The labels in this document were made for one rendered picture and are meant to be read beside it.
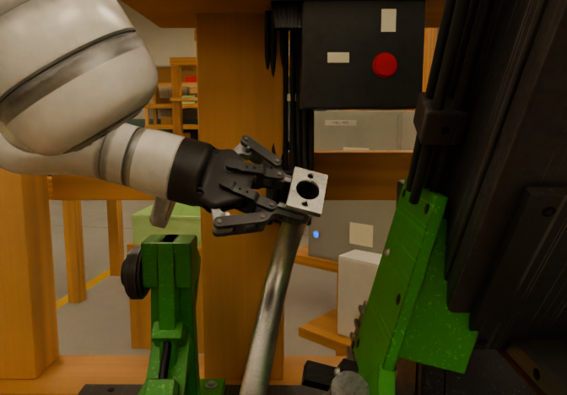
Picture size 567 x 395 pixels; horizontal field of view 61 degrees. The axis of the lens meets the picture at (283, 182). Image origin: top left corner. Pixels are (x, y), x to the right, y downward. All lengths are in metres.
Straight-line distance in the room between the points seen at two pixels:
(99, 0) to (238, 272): 0.62
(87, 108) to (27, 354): 0.77
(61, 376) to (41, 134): 0.77
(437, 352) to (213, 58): 0.54
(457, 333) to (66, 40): 0.40
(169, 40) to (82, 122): 11.16
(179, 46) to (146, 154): 10.80
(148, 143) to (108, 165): 0.05
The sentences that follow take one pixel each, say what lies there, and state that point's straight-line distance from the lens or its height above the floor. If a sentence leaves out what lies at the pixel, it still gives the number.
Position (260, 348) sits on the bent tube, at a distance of 0.59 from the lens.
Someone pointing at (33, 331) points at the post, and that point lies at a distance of 0.98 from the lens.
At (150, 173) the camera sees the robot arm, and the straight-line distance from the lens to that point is 0.54.
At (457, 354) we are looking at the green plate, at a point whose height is 1.12.
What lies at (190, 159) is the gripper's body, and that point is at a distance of 0.53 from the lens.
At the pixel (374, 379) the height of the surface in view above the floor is 1.10.
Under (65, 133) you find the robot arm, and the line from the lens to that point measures 0.28.
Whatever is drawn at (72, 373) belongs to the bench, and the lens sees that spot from 1.01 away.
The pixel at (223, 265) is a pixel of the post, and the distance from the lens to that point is 0.84.
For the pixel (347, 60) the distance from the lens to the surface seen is 0.70.
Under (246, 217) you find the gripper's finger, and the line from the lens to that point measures 0.53.
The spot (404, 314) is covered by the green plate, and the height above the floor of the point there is 1.16.
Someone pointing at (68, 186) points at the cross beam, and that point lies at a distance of 0.98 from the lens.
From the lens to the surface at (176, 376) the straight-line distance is 0.73.
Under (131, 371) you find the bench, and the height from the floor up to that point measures 0.88.
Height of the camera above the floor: 1.34
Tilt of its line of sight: 8 degrees down
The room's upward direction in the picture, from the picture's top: straight up
